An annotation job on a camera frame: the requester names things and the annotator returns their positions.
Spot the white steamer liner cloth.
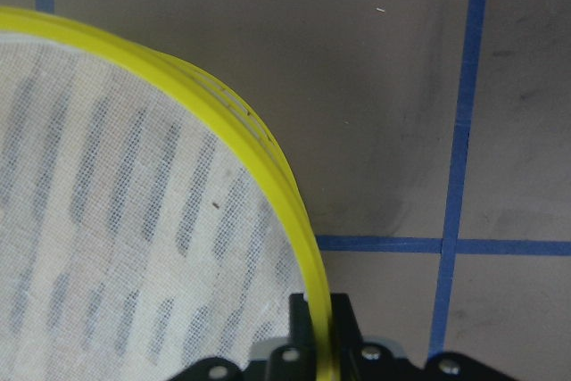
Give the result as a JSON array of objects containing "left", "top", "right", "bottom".
[{"left": 0, "top": 32, "right": 313, "bottom": 381}]

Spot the yellow rimmed top steamer layer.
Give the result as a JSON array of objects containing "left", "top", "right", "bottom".
[{"left": 0, "top": 5, "right": 342, "bottom": 381}]

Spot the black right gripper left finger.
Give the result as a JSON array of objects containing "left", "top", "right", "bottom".
[{"left": 287, "top": 294, "right": 317, "bottom": 380}]

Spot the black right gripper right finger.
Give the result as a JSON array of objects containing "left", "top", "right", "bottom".
[{"left": 331, "top": 293, "right": 363, "bottom": 381}]

